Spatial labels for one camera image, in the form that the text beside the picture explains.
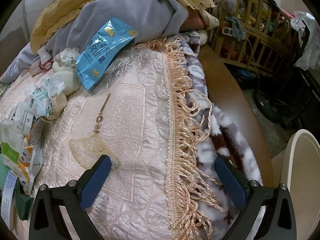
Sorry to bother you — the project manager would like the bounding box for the yellow frilled pillow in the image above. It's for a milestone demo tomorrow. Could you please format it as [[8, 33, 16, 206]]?
[[30, 0, 216, 52]]

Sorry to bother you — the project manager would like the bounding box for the white green package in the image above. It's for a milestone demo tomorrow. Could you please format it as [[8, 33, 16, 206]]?
[[0, 100, 33, 165]]

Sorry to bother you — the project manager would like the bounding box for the small white bottle red label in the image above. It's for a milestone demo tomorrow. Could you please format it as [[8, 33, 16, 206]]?
[[37, 46, 54, 70]]

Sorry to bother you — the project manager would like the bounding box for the black chair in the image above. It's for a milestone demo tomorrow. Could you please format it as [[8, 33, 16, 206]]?
[[252, 20, 320, 130]]

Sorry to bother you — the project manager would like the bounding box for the white plastic bag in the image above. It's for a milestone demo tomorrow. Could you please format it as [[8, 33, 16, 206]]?
[[291, 11, 320, 70]]

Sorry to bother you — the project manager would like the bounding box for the brown white plush blanket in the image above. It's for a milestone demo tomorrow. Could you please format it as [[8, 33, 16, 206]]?
[[172, 30, 265, 240]]

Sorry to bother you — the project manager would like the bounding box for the wooden bed frame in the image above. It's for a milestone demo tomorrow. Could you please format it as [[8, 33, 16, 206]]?
[[197, 44, 275, 188]]

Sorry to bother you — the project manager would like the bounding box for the wooden crib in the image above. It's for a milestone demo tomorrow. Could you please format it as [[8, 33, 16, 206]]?
[[202, 0, 304, 80]]

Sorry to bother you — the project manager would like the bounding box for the pink cloth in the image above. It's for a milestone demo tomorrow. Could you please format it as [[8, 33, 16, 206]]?
[[27, 60, 43, 76]]

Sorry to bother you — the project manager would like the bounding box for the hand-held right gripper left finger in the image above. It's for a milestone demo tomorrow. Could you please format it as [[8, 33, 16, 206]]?
[[29, 155, 112, 240]]

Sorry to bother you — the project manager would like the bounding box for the black plastic bag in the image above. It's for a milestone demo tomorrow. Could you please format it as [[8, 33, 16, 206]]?
[[232, 67, 258, 83]]

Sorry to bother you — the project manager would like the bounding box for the cream soft toy with frill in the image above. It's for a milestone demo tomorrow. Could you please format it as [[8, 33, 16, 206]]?
[[49, 48, 81, 120]]

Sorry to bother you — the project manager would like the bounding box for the cream plastic bin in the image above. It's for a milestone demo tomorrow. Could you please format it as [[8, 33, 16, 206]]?
[[281, 129, 320, 240]]

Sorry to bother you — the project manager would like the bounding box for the blue snack packet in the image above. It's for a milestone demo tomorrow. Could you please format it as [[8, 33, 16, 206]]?
[[75, 17, 139, 92]]

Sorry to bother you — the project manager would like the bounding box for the dark green packet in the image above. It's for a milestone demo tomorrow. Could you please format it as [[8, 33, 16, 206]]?
[[14, 180, 34, 220]]

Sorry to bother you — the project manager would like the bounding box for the teal cloth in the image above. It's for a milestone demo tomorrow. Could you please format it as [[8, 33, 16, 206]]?
[[226, 16, 247, 42]]

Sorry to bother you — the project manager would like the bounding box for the pink fringed bedspread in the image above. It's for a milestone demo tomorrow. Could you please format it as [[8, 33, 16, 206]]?
[[0, 39, 225, 240]]

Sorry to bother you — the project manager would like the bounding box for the white printed box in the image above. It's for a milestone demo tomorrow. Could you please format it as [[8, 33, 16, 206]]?
[[0, 170, 18, 224]]

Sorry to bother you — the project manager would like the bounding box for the grey-blue quilt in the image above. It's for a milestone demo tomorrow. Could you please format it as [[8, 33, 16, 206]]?
[[0, 0, 189, 83]]

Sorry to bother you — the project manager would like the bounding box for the pile of colourful toys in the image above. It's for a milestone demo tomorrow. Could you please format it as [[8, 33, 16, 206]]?
[[237, 0, 293, 30]]

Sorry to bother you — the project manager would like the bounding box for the grey plastic bag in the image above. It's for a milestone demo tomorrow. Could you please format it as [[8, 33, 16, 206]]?
[[221, 0, 237, 12]]

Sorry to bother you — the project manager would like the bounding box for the pink pillow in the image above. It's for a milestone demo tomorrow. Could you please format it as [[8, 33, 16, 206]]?
[[184, 11, 207, 32]]

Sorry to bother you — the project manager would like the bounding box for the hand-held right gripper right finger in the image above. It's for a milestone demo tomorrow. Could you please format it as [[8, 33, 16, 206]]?
[[214, 155, 298, 240]]

